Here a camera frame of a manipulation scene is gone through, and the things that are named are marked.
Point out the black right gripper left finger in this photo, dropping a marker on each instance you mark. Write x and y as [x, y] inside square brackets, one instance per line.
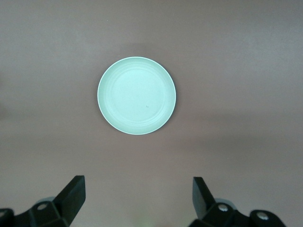
[64, 208]

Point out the pale green round plate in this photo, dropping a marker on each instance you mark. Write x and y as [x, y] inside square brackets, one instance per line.
[136, 94]

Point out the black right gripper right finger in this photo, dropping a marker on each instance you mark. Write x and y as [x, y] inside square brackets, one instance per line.
[206, 208]

